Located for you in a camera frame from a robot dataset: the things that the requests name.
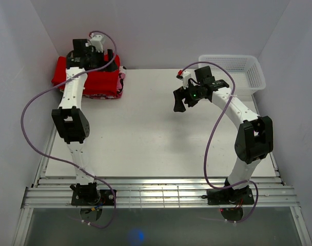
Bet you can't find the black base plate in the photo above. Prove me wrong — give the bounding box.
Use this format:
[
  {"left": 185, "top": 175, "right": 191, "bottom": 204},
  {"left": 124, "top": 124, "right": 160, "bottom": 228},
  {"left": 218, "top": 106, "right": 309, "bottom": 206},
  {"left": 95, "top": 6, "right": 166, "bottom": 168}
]
[
  {"left": 206, "top": 187, "right": 255, "bottom": 205},
  {"left": 70, "top": 189, "right": 115, "bottom": 207}
]

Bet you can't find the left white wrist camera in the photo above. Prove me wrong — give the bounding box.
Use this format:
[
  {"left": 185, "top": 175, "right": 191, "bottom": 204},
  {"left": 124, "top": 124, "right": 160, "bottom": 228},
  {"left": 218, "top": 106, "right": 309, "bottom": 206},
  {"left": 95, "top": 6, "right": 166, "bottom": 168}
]
[{"left": 89, "top": 34, "right": 106, "bottom": 53}]

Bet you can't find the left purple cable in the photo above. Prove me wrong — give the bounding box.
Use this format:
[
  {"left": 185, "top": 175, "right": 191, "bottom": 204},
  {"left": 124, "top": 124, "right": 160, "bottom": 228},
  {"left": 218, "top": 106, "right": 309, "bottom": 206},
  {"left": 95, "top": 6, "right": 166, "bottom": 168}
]
[{"left": 20, "top": 30, "right": 118, "bottom": 229}]

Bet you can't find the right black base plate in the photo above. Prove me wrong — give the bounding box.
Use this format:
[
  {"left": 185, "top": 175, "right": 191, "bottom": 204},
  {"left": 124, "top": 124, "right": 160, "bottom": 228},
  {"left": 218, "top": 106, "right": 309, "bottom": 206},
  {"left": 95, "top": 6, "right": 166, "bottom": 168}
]
[{"left": 206, "top": 187, "right": 255, "bottom": 205}]

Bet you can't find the aluminium frame rail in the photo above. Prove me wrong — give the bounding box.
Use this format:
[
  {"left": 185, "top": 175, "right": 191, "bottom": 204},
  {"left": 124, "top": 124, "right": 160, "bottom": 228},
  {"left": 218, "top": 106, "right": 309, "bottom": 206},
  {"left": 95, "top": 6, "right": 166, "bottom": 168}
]
[{"left": 23, "top": 92, "right": 298, "bottom": 208}]

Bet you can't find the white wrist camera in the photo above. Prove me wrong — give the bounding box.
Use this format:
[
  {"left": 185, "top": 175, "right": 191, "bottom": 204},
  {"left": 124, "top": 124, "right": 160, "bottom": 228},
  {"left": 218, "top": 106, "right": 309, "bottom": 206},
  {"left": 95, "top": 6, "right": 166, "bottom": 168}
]
[
  {"left": 176, "top": 70, "right": 191, "bottom": 89},
  {"left": 89, "top": 34, "right": 106, "bottom": 53}
]

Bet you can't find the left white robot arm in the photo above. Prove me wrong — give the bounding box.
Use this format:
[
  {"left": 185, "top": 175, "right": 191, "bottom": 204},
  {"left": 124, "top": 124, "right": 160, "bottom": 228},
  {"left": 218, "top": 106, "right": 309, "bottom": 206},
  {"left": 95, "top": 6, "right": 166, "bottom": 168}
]
[{"left": 51, "top": 34, "right": 118, "bottom": 205}]

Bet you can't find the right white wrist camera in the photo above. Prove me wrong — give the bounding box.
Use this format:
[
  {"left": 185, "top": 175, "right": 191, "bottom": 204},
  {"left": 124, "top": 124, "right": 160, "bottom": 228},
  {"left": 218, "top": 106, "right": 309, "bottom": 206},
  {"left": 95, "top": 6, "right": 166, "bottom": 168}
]
[{"left": 176, "top": 70, "right": 191, "bottom": 89}]

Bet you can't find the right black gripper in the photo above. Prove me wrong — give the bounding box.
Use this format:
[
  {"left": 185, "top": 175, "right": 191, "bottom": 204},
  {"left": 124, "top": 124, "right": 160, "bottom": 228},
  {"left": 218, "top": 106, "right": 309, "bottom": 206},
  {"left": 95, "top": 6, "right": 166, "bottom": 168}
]
[{"left": 173, "top": 81, "right": 203, "bottom": 112}]

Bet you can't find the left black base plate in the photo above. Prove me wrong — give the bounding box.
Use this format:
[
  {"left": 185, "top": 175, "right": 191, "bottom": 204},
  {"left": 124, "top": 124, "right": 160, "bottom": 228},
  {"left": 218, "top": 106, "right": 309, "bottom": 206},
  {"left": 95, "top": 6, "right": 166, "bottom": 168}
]
[{"left": 70, "top": 189, "right": 115, "bottom": 207}]

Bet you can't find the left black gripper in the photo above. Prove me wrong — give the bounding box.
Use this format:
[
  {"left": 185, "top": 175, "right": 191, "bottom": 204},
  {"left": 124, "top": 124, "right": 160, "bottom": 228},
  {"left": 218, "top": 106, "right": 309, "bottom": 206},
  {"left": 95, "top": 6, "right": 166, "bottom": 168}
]
[{"left": 87, "top": 49, "right": 118, "bottom": 73}]

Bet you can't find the white plastic basket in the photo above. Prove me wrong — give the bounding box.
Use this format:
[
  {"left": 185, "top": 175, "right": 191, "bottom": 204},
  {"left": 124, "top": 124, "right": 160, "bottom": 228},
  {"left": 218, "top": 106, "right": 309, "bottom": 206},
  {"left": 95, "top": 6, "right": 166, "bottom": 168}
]
[{"left": 199, "top": 54, "right": 266, "bottom": 96}]

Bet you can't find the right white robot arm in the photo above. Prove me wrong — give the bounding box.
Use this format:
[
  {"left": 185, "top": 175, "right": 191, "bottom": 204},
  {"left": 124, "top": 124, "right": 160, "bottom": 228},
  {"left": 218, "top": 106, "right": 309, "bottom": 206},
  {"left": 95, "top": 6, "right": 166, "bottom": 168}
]
[{"left": 173, "top": 66, "right": 273, "bottom": 204}]

